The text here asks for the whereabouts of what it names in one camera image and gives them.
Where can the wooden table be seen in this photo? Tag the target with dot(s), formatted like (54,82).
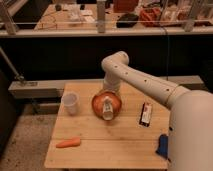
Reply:
(119,144)

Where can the white labelled bottle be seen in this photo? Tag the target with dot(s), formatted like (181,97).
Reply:
(108,112)

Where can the black bag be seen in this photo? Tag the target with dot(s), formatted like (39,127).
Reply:
(127,20)

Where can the orange carrot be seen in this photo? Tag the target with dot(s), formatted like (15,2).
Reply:
(69,143)

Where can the white plastic cup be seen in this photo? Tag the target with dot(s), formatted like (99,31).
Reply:
(70,102)

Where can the grey metal pole clamp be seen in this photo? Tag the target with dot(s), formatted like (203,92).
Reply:
(20,78)

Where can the blue sponge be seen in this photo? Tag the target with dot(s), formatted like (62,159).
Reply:
(162,148)

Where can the orange ceramic bowl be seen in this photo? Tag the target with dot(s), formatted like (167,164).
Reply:
(98,99)

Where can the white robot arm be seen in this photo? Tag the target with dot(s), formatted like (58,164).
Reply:
(190,137)

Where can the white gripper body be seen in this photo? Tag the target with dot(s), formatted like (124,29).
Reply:
(111,87)

